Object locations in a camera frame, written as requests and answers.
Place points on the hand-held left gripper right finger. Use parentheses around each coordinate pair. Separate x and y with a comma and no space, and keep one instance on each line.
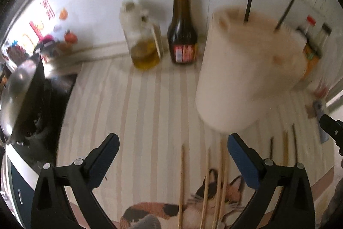
(241,162)

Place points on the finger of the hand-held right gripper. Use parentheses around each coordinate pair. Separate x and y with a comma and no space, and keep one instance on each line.
(333,128)

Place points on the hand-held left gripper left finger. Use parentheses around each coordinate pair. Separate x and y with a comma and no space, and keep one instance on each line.
(107,154)

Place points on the light wooden chopstick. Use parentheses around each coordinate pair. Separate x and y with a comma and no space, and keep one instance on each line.
(182,186)
(223,199)
(218,178)
(205,186)

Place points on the dark brown chopstick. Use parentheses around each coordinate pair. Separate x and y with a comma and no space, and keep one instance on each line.
(271,148)
(294,143)

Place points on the white utensil holder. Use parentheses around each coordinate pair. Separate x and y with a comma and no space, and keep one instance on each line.
(241,70)

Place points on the blue smartphone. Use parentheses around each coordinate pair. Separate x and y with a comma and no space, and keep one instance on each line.
(321,124)

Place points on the striped cat print mat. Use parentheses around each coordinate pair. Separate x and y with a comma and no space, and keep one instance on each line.
(139,111)

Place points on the orange seasoning packet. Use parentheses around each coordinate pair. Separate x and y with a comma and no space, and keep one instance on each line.
(312,60)

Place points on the black gas stove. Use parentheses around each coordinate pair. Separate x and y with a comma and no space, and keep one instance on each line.
(45,111)

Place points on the dark cap seasoning bottle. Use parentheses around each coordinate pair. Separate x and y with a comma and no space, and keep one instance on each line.
(324,33)

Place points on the red cap seasoning bottle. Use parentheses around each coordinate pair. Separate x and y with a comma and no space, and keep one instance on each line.
(308,27)

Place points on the metal wok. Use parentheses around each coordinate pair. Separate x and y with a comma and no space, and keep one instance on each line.
(18,89)

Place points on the clear cooking oil bottle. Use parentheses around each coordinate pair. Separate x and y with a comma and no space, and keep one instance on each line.
(142,49)

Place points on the red tomato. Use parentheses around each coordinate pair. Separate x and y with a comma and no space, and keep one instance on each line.
(70,37)

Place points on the dark soy sauce bottle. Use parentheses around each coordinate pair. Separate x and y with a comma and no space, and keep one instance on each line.
(182,33)

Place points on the red paper wall decoration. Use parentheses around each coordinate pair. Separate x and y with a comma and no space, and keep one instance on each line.
(47,7)

